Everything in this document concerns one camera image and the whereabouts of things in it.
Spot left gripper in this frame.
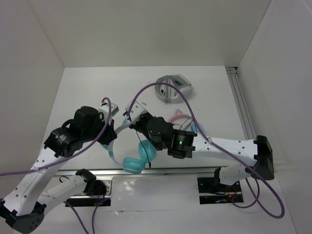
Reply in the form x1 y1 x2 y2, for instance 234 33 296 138
82 115 117 145

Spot teal cat-ear headphones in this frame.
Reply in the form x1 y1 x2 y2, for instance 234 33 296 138
101 131 157 174

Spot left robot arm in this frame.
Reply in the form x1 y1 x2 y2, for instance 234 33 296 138
0 103 118 234

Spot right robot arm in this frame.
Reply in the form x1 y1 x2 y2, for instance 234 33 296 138
129 113 274 191

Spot pink blue cat-ear headphones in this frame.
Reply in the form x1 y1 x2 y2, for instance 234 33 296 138
168 109 205 134

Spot grey white folded headphones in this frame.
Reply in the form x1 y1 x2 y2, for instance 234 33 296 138
155 74 194 104

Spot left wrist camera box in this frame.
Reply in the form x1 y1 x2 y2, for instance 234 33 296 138
98 103 119 123

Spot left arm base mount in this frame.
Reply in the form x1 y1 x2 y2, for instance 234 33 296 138
66 177 113 207

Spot aluminium rail front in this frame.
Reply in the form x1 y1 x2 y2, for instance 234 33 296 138
53 167 220 178

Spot aluminium rail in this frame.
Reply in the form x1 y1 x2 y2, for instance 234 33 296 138
225 67 257 139
53 167 220 178

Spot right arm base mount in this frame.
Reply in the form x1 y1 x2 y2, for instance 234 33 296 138
197 177 244 205

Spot aluminium rail right side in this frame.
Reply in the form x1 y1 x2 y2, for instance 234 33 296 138
225 67 257 139

